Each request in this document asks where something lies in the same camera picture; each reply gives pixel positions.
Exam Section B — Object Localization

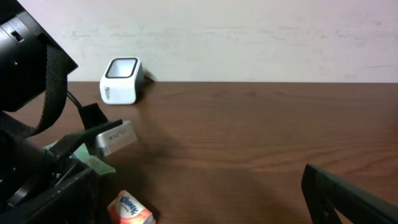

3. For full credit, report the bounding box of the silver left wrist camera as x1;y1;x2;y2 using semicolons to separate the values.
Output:
95;121;137;156

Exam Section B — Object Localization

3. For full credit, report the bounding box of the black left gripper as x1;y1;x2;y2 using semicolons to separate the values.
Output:
1;104;123;212

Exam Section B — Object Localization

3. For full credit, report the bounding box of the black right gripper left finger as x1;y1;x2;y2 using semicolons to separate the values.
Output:
1;169;100;224

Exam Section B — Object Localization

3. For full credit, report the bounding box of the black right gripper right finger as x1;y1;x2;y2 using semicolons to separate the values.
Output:
301;164;397;223

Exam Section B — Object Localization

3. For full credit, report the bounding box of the orange white tissue pack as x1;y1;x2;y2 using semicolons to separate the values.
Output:
107;190;156;224

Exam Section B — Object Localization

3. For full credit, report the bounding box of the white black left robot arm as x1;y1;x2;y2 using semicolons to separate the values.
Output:
1;1;122;210

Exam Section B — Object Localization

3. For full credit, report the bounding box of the white barcode scanner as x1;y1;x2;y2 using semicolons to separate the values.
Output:
99;57;144;105

